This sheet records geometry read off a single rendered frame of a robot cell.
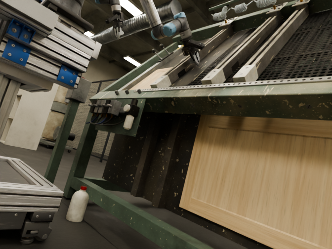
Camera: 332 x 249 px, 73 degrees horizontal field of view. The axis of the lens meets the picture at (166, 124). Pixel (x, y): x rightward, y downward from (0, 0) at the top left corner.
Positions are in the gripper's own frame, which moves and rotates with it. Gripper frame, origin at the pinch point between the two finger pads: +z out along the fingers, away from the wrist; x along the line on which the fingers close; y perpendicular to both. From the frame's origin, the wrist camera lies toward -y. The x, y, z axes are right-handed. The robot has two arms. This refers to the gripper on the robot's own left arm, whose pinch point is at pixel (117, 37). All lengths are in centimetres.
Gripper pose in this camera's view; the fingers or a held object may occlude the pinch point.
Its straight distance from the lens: 203.1
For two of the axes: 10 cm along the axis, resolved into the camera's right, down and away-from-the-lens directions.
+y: 7.2, -1.9, 6.6
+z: 1.0, 9.8, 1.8
